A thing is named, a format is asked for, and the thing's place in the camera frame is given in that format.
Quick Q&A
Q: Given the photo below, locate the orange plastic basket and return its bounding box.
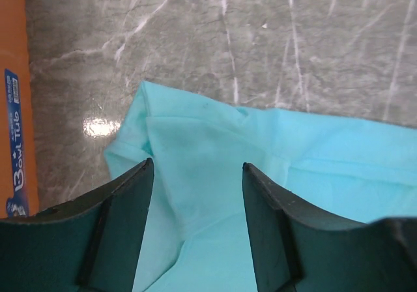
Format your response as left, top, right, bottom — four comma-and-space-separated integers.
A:
1, 0, 39, 218

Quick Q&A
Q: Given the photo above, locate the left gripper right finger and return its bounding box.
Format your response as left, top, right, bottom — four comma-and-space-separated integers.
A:
242, 163, 416, 291

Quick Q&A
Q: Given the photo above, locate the teal t shirt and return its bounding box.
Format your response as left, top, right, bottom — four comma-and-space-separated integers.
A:
105, 81, 416, 291

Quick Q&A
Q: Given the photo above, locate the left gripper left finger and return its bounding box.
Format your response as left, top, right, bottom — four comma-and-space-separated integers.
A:
1, 159, 154, 291

